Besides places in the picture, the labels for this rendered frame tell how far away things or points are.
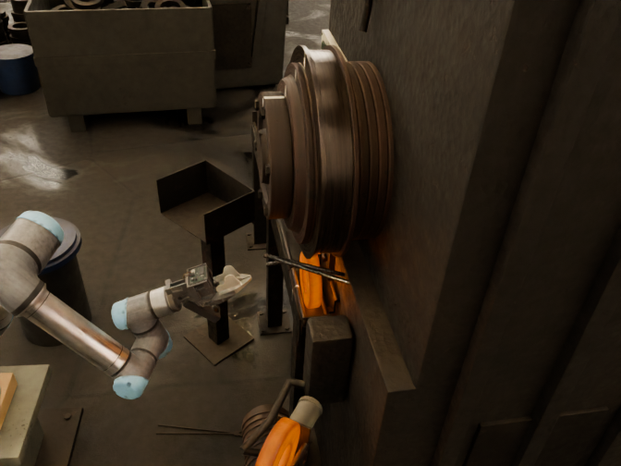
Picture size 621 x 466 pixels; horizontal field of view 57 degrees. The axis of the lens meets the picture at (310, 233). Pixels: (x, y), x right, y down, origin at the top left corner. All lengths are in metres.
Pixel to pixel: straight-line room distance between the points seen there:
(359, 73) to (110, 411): 1.51
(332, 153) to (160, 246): 1.86
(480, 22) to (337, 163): 0.41
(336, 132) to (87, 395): 1.52
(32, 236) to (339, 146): 0.77
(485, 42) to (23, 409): 1.60
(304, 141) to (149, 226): 1.94
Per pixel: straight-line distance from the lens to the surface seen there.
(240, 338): 2.37
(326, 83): 1.14
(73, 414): 2.24
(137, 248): 2.87
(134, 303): 1.54
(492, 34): 0.79
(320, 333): 1.32
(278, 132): 1.17
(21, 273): 1.44
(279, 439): 1.17
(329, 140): 1.09
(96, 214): 3.14
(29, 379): 2.01
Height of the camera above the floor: 1.76
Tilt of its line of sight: 37 degrees down
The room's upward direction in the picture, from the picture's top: 4 degrees clockwise
